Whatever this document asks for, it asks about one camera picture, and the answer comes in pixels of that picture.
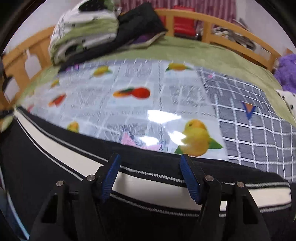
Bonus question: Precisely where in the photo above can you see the black pants with white stripe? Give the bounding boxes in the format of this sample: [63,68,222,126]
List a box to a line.
[1,108,295,240]

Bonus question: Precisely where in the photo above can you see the grey white checked sheet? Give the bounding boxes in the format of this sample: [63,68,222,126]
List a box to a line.
[197,67,295,183]

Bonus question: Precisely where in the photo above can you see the fruit-print plastic mat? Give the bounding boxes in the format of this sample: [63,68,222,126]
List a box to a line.
[21,60,228,160]

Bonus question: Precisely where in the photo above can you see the white black-dotted pillow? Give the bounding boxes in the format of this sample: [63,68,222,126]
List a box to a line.
[276,90,296,118]

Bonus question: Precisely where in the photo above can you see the purple plush toy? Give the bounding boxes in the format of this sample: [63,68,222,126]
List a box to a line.
[274,54,296,93]

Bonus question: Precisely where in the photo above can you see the green bed blanket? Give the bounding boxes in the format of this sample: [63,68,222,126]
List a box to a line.
[3,36,295,125]

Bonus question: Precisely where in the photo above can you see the clutter behind footboard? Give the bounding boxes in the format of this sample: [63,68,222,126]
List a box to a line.
[212,26,256,51]

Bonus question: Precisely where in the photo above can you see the purple cushion with beige edge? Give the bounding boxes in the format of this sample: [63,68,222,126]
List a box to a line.
[119,32,166,50]

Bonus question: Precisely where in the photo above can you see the red chair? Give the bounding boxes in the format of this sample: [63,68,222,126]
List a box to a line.
[174,17,196,37]

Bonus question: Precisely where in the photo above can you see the folded white green quilt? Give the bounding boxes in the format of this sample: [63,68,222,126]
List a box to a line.
[49,1,120,65]

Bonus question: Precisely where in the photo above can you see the pink patterned curtain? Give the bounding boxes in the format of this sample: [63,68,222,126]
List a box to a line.
[119,0,237,22]

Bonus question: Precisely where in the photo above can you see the black jacket on bed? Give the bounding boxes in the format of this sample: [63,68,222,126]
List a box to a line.
[59,2,168,72]

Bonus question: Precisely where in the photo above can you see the wooden bed frame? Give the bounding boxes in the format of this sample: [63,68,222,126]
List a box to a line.
[1,9,281,109]

